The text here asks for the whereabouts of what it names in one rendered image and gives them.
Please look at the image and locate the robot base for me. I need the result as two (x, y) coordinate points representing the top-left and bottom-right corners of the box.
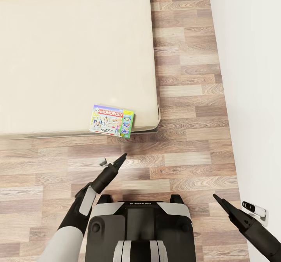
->
(85, 195), (196, 262)

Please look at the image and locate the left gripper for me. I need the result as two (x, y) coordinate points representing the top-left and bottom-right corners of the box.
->
(97, 153), (127, 187)

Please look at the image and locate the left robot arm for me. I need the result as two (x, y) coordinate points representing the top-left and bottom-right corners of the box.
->
(37, 153), (127, 262)

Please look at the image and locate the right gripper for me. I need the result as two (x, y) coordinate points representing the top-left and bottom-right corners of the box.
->
(213, 194), (279, 256)

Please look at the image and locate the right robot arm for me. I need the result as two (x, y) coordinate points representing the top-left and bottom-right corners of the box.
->
(213, 194), (281, 262)

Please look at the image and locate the robot trunk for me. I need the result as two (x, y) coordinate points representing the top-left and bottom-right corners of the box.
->
(113, 241), (168, 262)

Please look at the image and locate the board game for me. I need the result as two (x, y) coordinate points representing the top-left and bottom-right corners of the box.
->
(89, 104), (134, 138)

